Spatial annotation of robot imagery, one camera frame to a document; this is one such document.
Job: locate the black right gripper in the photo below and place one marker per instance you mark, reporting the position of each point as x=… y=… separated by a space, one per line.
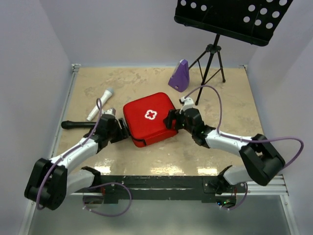
x=172 y=115

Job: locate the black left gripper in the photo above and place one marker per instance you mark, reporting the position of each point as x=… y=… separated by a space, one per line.
x=124 y=132

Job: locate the red black medicine kit case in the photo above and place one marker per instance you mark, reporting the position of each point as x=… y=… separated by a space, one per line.
x=144 y=118

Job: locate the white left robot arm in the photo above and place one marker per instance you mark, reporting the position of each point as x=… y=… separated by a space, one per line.
x=51 y=181

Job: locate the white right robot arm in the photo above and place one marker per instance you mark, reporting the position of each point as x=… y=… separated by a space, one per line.
x=261 y=160

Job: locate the purple metronome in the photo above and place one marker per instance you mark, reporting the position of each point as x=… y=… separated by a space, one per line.
x=180 y=78

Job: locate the white microphone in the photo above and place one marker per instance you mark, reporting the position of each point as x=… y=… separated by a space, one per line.
x=104 y=98

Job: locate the black microphone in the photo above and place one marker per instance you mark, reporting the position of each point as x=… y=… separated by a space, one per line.
x=67 y=125

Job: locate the black music stand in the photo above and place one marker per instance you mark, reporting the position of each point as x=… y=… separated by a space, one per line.
x=250 y=21

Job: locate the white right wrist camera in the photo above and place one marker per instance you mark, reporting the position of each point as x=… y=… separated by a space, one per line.
x=186 y=103

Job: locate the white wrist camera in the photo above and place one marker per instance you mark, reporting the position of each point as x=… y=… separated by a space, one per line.
x=110 y=111
x=186 y=103

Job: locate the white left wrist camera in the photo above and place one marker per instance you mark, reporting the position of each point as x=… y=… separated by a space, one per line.
x=110 y=111

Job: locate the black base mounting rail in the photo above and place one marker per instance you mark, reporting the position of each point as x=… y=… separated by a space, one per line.
x=187 y=188

